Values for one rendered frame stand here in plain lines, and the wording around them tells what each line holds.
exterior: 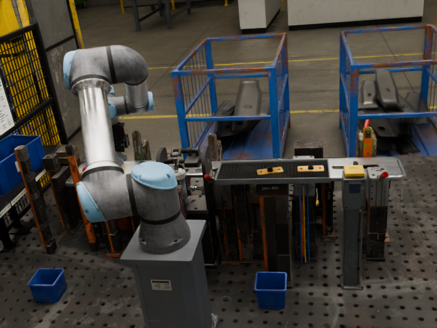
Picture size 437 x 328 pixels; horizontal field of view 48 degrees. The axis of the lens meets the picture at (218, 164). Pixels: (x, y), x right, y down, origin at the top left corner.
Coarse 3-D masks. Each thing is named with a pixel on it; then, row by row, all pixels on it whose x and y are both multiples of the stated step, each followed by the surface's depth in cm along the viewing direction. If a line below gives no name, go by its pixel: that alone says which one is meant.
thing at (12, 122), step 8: (0, 72) 222; (0, 80) 222; (0, 88) 222; (0, 96) 222; (0, 104) 222; (8, 104) 228; (0, 112) 221; (8, 112) 228; (0, 120) 221; (8, 120) 228; (0, 128) 221; (8, 128) 227; (0, 136) 221
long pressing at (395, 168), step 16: (144, 160) 220; (256, 160) 208; (336, 160) 200; (352, 160) 199; (368, 160) 197; (384, 160) 196; (400, 160) 195; (192, 176) 201; (336, 176) 187; (400, 176) 183
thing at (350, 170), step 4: (344, 168) 159; (348, 168) 159; (352, 168) 158; (356, 168) 158; (360, 168) 158; (348, 172) 156; (352, 172) 156; (356, 172) 155; (360, 172) 155; (364, 172) 155
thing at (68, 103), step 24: (24, 0) 410; (48, 0) 453; (72, 0) 495; (24, 24) 416; (48, 24) 453; (72, 24) 499; (48, 48) 451; (72, 48) 500; (72, 96) 501; (48, 120) 455; (72, 120) 499
